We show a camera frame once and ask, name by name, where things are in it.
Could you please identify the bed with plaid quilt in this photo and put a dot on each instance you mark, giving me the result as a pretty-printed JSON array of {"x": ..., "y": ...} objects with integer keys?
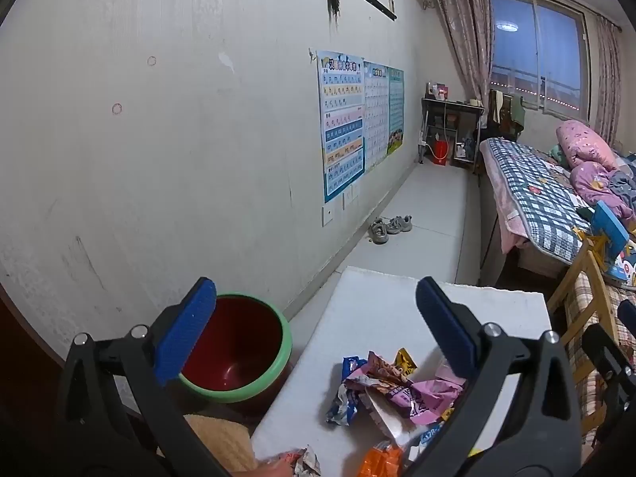
[{"x": 536, "y": 194}]

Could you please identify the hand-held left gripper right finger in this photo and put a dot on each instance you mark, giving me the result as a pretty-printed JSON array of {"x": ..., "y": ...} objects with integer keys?
[{"x": 444, "y": 328}]

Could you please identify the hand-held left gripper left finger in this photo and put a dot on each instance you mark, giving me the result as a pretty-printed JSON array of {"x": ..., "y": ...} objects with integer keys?
[{"x": 186, "y": 328}]

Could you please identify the pale grid wall poster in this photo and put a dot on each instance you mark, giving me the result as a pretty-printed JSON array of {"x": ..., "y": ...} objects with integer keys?
[{"x": 376, "y": 114}]

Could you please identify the blue and white wrapper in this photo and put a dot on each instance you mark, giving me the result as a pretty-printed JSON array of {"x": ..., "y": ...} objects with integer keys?
[{"x": 345, "y": 402}]

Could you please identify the white wall socket plate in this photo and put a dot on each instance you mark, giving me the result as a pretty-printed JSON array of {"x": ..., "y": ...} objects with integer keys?
[
  {"x": 328, "y": 216},
  {"x": 348, "y": 200}
]

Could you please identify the blue book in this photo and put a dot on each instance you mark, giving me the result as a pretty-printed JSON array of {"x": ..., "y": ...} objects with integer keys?
[{"x": 610, "y": 223}]

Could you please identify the white paper wrapper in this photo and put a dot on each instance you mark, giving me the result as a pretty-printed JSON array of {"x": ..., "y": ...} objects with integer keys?
[{"x": 390, "y": 422}]

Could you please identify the pink comforter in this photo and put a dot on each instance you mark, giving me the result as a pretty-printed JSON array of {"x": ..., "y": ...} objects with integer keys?
[{"x": 594, "y": 184}]

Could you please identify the pink patterned curtain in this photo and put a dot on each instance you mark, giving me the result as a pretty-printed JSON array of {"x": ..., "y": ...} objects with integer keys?
[
  {"x": 464, "y": 35},
  {"x": 608, "y": 79}
]

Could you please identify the brown orange snack wrapper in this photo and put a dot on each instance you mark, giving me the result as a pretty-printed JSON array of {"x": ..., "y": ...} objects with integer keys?
[{"x": 380, "y": 370}]

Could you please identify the pink pillow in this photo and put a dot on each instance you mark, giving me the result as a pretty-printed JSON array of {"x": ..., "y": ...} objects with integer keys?
[{"x": 586, "y": 141}]

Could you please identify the large blue wall poster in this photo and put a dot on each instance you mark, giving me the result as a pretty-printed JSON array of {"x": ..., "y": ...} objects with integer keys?
[{"x": 342, "y": 124}]

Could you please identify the red bin with green rim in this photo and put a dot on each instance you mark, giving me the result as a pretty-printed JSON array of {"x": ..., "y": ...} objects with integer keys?
[{"x": 238, "y": 353}]

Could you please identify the yellow plastic stand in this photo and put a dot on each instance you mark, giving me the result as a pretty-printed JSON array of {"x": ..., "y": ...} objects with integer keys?
[{"x": 594, "y": 248}]

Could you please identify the tan plush cloth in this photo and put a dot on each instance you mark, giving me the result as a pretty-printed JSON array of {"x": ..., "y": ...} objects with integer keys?
[{"x": 218, "y": 442}]

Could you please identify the yellow candy wrapper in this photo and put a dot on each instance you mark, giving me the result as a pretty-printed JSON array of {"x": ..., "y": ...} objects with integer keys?
[{"x": 406, "y": 361}]

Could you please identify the light wooden chair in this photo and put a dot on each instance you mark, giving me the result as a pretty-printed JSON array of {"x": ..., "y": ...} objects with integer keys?
[{"x": 571, "y": 288}]

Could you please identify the grey sneaker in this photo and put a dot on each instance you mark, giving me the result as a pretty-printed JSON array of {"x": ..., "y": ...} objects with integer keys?
[
  {"x": 399, "y": 224},
  {"x": 378, "y": 231}
]

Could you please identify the red box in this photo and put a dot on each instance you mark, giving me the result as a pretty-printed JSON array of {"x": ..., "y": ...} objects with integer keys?
[{"x": 442, "y": 91}]

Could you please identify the white foam board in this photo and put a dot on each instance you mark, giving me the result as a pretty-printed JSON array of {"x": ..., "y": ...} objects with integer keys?
[{"x": 377, "y": 308}]

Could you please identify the dark desk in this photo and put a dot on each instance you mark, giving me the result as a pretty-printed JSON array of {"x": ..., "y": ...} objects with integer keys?
[{"x": 449, "y": 109}]

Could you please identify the pink snack wrapper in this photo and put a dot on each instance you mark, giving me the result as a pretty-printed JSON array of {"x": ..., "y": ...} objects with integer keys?
[{"x": 427, "y": 392}]

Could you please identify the orange snack packet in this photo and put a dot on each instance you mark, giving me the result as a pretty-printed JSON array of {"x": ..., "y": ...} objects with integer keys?
[{"x": 380, "y": 462}]

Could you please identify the dark wooden chair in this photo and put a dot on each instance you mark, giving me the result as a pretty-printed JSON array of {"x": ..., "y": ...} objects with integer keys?
[{"x": 502, "y": 114}]

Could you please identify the black wall bar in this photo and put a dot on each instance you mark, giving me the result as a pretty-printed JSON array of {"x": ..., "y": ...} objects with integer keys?
[{"x": 380, "y": 5}]

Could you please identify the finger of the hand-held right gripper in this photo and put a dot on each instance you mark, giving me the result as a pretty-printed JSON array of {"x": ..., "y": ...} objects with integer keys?
[
  {"x": 628, "y": 314},
  {"x": 608, "y": 357}
]

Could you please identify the window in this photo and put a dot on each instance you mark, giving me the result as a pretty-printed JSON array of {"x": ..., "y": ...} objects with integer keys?
[{"x": 541, "y": 49}]

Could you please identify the green cloth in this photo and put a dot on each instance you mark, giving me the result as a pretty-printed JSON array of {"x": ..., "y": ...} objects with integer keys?
[{"x": 519, "y": 112}]

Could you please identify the red bucket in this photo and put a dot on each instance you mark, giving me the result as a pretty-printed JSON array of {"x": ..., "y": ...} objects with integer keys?
[{"x": 439, "y": 153}]

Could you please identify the checked seat cushion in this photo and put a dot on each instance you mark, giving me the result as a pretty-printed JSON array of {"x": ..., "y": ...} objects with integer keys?
[{"x": 586, "y": 308}]

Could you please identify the green blue wall poster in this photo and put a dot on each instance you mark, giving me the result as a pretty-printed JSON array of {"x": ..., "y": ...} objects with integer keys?
[{"x": 395, "y": 109}]

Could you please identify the silver and orange wrapper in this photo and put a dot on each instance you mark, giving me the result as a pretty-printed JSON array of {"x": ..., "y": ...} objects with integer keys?
[{"x": 298, "y": 464}]

